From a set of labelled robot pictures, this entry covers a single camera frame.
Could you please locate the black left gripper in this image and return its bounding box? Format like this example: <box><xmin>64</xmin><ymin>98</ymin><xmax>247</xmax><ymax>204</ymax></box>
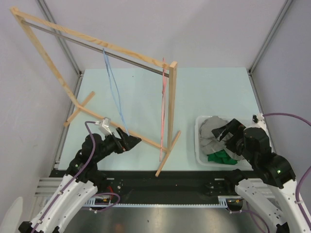
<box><xmin>94</xmin><ymin>127</ymin><xmax>141</xmax><ymax>162</ymax></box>

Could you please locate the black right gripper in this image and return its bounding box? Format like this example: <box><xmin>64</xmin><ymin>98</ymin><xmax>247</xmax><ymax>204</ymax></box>
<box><xmin>211</xmin><ymin>117</ymin><xmax>256</xmax><ymax>164</ymax></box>

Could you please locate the grey adidas t shirt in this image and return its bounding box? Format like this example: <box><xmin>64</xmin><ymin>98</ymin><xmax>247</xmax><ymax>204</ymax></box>
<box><xmin>199</xmin><ymin>116</ymin><xmax>244</xmax><ymax>165</ymax></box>

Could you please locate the green t shirt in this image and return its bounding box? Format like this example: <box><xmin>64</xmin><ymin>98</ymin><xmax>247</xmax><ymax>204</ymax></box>
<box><xmin>207</xmin><ymin>150</ymin><xmax>238</xmax><ymax>165</ymax></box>

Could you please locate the blue wire hanger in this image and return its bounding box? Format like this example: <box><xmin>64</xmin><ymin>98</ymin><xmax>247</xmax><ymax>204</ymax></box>
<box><xmin>103</xmin><ymin>49</ymin><xmax>129</xmax><ymax>136</ymax></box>

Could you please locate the pink wire hanger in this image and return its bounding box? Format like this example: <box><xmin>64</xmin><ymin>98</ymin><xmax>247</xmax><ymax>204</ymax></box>
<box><xmin>159</xmin><ymin>68</ymin><xmax>167</xmax><ymax>162</ymax></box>

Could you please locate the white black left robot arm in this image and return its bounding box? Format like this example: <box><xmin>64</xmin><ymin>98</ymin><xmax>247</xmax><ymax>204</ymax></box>
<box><xmin>18</xmin><ymin>128</ymin><xmax>141</xmax><ymax>233</ymax></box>

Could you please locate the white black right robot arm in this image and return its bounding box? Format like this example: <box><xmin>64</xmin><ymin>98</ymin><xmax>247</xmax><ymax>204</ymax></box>
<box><xmin>211</xmin><ymin>115</ymin><xmax>311</xmax><ymax>233</ymax></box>

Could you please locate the white perforated plastic basket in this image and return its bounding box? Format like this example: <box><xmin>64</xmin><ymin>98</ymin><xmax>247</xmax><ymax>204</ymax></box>
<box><xmin>194</xmin><ymin>115</ymin><xmax>268</xmax><ymax>168</ymax></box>

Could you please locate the steel hanging rod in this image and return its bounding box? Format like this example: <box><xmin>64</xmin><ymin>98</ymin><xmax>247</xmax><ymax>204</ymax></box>
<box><xmin>22</xmin><ymin>20</ymin><xmax>162</xmax><ymax>75</ymax></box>

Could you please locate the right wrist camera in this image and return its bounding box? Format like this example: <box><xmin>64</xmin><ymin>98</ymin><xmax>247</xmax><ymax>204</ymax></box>
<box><xmin>251</xmin><ymin>113</ymin><xmax>267</xmax><ymax>130</ymax></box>

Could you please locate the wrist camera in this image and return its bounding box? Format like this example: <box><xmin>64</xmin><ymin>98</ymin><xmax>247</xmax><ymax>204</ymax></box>
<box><xmin>251</xmin><ymin>113</ymin><xmax>267</xmax><ymax>130</ymax></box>
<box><xmin>94</xmin><ymin>117</ymin><xmax>112</xmax><ymax>136</ymax></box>

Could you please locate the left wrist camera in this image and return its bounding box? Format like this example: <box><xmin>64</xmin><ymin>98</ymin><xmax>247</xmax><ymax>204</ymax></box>
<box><xmin>94</xmin><ymin>117</ymin><xmax>112</xmax><ymax>136</ymax></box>

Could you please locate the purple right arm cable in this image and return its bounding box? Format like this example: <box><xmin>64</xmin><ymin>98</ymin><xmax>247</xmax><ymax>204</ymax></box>
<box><xmin>240</xmin><ymin>113</ymin><xmax>311</xmax><ymax>233</ymax></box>

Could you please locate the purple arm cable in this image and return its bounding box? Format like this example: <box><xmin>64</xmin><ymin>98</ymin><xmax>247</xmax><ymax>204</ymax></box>
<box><xmin>240</xmin><ymin>113</ymin><xmax>311</xmax><ymax>233</ymax></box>
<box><xmin>30</xmin><ymin>120</ymin><xmax>121</xmax><ymax>233</ymax></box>

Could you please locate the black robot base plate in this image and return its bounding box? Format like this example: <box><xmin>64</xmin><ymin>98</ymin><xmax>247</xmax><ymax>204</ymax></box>
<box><xmin>101</xmin><ymin>171</ymin><xmax>239</xmax><ymax>202</ymax></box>

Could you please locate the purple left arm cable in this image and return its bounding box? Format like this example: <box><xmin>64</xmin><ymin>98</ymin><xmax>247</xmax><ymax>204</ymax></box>
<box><xmin>30</xmin><ymin>120</ymin><xmax>121</xmax><ymax>233</ymax></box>

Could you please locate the white slotted cable duct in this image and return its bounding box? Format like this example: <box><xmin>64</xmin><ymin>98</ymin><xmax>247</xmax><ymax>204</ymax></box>
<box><xmin>83</xmin><ymin>196</ymin><xmax>243</xmax><ymax>209</ymax></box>

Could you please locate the wooden clothes rack frame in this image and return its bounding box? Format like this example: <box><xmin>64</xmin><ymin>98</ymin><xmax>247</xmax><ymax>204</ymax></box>
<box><xmin>10</xmin><ymin>7</ymin><xmax>181</xmax><ymax>177</ymax></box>

